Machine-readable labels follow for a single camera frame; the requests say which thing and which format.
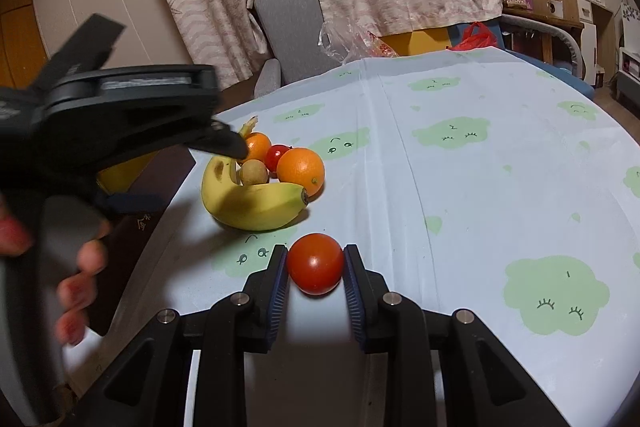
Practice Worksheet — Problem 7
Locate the grey armchair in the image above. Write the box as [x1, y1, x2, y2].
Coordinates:
[252, 0, 343, 98]

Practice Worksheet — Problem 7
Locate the red plastic bag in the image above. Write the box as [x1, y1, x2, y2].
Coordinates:
[446, 22, 501, 52]

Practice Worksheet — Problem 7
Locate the wooden desk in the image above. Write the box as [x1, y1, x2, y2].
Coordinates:
[501, 2, 615, 82]

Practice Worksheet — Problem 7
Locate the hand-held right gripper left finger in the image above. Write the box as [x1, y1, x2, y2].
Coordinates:
[90, 244, 290, 427]

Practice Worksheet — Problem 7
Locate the small red tomato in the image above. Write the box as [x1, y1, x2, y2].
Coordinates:
[264, 145, 292, 174]

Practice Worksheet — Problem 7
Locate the large red tomato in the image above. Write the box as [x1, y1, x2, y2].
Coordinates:
[286, 233, 346, 296]

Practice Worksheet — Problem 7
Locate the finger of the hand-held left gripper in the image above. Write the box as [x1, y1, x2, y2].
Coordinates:
[30, 13, 249, 175]
[95, 192, 168, 216]

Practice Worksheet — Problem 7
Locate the white cabinet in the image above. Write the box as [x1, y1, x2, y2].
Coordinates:
[614, 47, 640, 108]

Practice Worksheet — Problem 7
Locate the orange mandarin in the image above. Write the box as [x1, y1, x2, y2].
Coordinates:
[276, 147, 326, 198]
[243, 132, 273, 165]

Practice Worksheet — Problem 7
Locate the grey curved chair frame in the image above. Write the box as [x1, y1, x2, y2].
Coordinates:
[501, 13, 586, 75]

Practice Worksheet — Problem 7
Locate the yellow box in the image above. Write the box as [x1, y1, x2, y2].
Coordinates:
[380, 27, 451, 58]

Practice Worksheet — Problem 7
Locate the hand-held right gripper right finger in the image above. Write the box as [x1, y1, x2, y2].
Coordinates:
[342, 244, 571, 427]

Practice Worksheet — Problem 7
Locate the clear printed plastic bag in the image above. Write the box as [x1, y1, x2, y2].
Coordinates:
[318, 19, 401, 60]

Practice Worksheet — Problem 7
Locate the gold-lined dark tin box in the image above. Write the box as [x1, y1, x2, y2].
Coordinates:
[87, 146, 197, 338]

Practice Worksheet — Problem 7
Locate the cardboard box with round hole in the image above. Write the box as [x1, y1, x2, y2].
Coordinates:
[530, 0, 585, 26]

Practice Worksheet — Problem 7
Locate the person's left hand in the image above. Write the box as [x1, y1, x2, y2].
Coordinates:
[0, 199, 112, 347]

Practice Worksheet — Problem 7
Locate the brown round fruit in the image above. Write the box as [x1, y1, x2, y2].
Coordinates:
[238, 159, 271, 186]

